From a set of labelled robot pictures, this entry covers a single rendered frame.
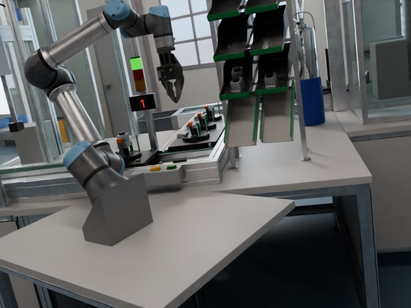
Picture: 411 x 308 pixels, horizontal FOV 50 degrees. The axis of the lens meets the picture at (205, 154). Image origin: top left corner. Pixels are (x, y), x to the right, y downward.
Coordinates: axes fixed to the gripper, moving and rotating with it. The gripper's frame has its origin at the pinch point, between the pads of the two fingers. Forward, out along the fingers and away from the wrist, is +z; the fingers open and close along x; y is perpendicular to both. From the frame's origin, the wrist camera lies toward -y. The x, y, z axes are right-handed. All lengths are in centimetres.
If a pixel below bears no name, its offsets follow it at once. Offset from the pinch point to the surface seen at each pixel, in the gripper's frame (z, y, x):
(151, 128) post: 15.9, -33.5, -23.0
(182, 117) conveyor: 30, -138, -33
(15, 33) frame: -38, -34, -82
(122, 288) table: 37, 74, -4
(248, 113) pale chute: 13.0, -20.8, 25.1
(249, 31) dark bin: -21.2, -23.4, 30.2
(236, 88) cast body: 0.3, -11.9, 23.0
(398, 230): 96, -67, 93
